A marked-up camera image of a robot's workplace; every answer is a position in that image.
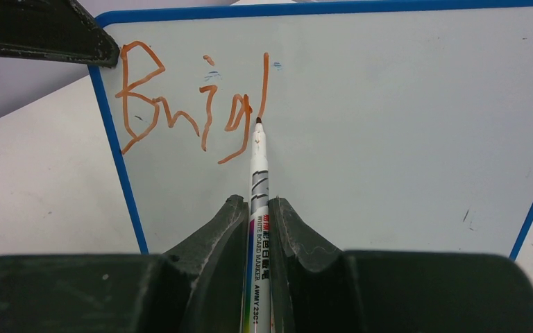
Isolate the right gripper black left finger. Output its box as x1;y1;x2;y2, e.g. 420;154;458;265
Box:
0;195;248;332

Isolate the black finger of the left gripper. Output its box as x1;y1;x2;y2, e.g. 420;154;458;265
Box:
0;0;120;68

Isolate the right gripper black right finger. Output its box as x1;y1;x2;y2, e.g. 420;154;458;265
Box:
269;198;533;332

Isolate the red capped whiteboard marker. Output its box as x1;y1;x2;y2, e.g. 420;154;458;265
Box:
241;117;271;332

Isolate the blue framed whiteboard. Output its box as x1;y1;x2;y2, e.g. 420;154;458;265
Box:
90;1;533;258

